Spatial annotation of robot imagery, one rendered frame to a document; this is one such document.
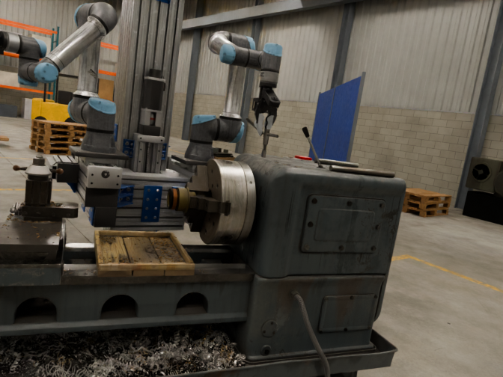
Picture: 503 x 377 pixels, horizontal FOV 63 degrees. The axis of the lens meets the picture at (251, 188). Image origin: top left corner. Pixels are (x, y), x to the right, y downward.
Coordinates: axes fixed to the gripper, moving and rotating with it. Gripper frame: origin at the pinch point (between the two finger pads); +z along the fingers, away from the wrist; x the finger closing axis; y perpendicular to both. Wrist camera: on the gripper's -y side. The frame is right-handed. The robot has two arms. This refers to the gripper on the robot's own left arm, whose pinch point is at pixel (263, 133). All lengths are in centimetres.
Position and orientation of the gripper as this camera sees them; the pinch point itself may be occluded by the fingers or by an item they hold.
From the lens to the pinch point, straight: 168.9
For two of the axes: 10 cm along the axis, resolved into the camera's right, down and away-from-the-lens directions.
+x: -9.1, -0.7, -4.0
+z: -1.4, 9.8, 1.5
